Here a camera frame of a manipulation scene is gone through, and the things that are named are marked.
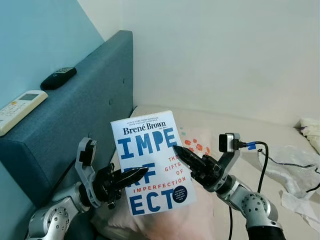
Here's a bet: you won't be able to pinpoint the white air conditioner remote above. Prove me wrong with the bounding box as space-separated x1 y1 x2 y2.
0 90 49 137

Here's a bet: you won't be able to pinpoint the black remote control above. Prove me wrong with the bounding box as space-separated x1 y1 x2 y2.
40 66 78 91

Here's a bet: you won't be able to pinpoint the pink pillow orange dots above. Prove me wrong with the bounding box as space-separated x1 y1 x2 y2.
91 125 217 240

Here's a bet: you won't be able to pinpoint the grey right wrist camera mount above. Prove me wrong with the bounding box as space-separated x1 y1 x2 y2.
218 132 242 182

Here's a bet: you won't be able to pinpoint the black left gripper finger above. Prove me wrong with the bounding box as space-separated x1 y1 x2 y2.
112 167 150 192

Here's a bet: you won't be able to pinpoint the blue fabric headboard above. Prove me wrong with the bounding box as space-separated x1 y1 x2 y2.
0 30 135 240

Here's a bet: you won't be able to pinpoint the white crumpled tissue paper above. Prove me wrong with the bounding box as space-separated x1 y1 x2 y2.
280 190 320 232

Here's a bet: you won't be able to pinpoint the clear plastic bag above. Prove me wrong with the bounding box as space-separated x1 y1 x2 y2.
256 145 320 196

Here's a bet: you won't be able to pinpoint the thin black cord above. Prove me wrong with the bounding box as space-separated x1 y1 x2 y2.
260 150 320 193

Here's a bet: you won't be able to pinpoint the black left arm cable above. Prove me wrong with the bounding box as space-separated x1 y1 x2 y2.
47 160 77 193

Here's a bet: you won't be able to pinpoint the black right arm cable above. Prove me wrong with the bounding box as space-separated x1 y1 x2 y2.
228 141 271 240

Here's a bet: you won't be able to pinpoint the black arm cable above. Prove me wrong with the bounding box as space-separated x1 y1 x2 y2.
47 160 77 193
228 141 271 240

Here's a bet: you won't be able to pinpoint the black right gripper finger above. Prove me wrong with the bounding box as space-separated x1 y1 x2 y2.
172 144 207 173

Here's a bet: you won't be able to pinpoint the white book blue letters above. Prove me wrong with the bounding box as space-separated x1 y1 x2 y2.
110 110 197 216

